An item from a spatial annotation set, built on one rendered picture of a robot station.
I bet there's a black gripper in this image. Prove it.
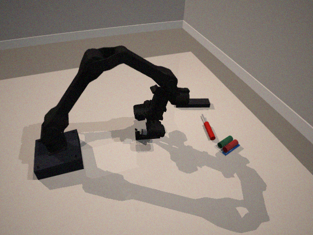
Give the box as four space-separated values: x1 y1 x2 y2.
144 100 166 137

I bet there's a grey cylindrical battery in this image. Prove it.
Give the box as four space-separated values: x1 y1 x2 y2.
140 129 147 135

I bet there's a red screwdriver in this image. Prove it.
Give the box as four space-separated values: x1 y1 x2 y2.
202 114 215 140

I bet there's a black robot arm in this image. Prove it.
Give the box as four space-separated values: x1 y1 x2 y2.
40 45 190 156

